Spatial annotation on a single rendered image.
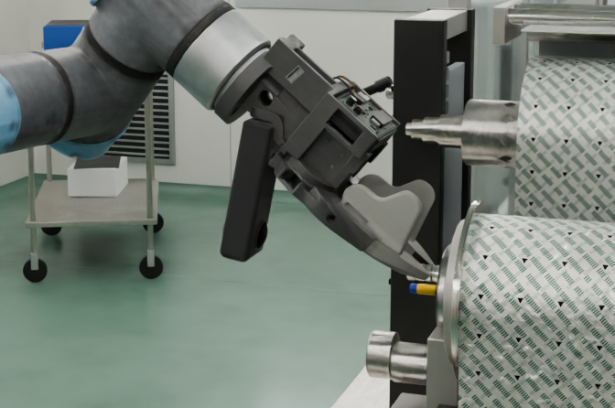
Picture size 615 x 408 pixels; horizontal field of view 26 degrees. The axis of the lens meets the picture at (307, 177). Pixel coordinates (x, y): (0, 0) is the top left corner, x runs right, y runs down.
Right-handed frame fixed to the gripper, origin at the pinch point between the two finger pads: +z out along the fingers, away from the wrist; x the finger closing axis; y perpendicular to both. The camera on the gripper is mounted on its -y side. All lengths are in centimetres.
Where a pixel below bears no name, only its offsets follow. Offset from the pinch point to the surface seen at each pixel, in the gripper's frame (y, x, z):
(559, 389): 2.8, -5.0, 13.9
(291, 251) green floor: -203, 455, -47
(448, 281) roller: 2.8, -4.0, 2.6
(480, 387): -1.3, -5.0, 9.7
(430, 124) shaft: 2.8, 25.2, -8.2
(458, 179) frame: -3.8, 40.2, -3.1
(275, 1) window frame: -148, 550, -146
